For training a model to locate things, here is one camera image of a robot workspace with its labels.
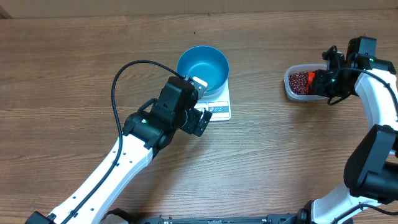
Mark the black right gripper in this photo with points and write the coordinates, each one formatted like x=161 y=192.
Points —
x=320 y=89

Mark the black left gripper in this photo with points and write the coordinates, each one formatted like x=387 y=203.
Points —
x=191 y=127

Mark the red measuring scoop blue handle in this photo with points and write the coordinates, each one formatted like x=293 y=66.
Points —
x=311 y=76

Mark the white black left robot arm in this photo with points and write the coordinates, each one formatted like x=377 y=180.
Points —
x=144 y=134

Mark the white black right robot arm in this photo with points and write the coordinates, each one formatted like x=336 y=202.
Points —
x=369 y=180

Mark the white digital kitchen scale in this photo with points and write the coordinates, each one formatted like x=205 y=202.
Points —
x=218 y=104

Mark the teal plastic bowl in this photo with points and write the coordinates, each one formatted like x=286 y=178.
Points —
x=206 y=63

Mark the red adzuki beans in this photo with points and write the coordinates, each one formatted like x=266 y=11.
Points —
x=298 y=83

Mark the clear plastic food container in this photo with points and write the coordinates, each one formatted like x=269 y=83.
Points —
x=302 y=68

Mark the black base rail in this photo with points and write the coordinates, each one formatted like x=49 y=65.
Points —
x=118 y=216

